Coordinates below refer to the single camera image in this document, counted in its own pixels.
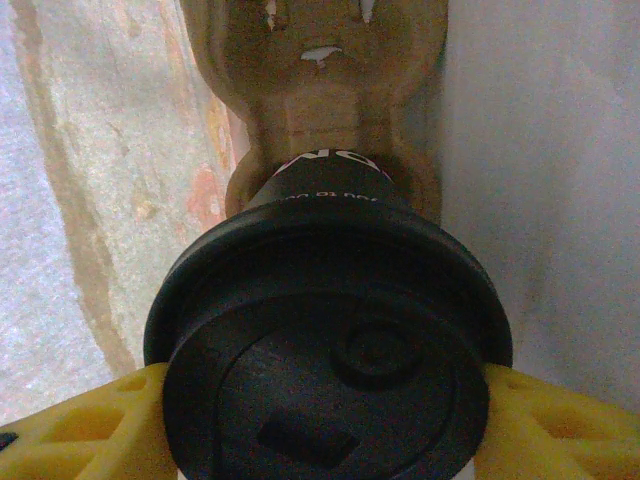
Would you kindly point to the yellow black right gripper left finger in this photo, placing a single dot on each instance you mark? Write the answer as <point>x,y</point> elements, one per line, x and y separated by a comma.
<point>90,440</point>

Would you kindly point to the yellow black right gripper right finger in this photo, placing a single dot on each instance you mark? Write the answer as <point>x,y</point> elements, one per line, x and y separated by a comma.
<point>560,440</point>

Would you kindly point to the black paper coffee cup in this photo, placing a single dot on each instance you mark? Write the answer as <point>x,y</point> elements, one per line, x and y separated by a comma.
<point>325,185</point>

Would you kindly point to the moulded pulp cup carrier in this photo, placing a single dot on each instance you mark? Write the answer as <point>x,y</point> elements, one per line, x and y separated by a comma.
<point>320,90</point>

